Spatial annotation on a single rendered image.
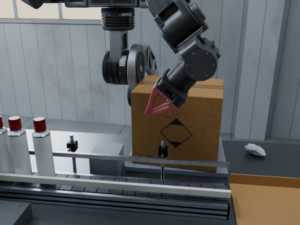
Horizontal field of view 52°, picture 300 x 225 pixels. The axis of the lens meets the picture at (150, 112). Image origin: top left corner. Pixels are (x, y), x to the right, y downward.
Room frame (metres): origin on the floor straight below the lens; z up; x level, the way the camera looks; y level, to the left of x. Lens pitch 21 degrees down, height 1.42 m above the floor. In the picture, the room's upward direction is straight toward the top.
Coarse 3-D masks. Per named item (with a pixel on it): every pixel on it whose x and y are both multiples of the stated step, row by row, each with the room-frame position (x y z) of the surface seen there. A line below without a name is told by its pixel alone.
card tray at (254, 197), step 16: (240, 176) 0.87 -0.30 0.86; (256, 176) 0.86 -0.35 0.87; (272, 176) 0.86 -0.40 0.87; (240, 192) 0.82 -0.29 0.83; (256, 192) 0.82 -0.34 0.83; (272, 192) 0.82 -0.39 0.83; (288, 192) 0.82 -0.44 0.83; (240, 208) 0.74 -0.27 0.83; (256, 208) 0.74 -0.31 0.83; (272, 208) 0.74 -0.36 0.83; (288, 208) 0.74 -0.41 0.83; (240, 224) 0.68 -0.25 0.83; (256, 224) 0.68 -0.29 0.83; (272, 224) 0.68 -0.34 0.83; (288, 224) 0.68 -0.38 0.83
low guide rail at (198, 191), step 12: (12, 180) 0.79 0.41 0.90; (24, 180) 0.79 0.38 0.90; (36, 180) 0.78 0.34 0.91; (48, 180) 0.78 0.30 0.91; (60, 180) 0.77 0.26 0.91; (72, 180) 0.77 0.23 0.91; (84, 180) 0.77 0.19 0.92; (96, 180) 0.77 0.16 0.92; (168, 192) 0.73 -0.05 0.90; (180, 192) 0.73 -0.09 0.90; (192, 192) 0.72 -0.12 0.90; (204, 192) 0.72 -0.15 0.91; (216, 192) 0.71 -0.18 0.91; (228, 192) 0.71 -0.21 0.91
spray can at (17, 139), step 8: (8, 120) 0.82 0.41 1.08; (16, 120) 0.82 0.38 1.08; (16, 128) 0.82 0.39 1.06; (8, 136) 0.81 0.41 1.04; (16, 136) 0.81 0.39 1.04; (24, 136) 0.82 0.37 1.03; (16, 144) 0.81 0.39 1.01; (24, 144) 0.82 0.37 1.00; (16, 152) 0.81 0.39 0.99; (24, 152) 0.82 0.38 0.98; (16, 160) 0.81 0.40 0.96; (24, 160) 0.81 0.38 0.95; (16, 168) 0.81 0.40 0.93; (24, 168) 0.81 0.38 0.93
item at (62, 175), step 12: (108, 180) 0.82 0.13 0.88; (120, 180) 0.82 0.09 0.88; (132, 180) 0.82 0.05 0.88; (144, 180) 0.82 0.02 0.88; (96, 192) 0.76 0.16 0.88; (108, 192) 0.76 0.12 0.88; (120, 192) 0.76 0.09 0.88; (132, 192) 0.76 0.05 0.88; (144, 192) 0.76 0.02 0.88; (156, 192) 0.76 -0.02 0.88
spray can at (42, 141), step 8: (40, 120) 0.81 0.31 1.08; (40, 128) 0.81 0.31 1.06; (32, 136) 0.81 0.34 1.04; (40, 136) 0.80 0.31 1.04; (48, 136) 0.82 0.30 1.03; (40, 144) 0.80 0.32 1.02; (48, 144) 0.81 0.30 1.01; (40, 152) 0.80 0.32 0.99; (48, 152) 0.81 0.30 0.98; (40, 160) 0.80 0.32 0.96; (48, 160) 0.81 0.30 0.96; (40, 168) 0.80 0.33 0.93; (48, 168) 0.80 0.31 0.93
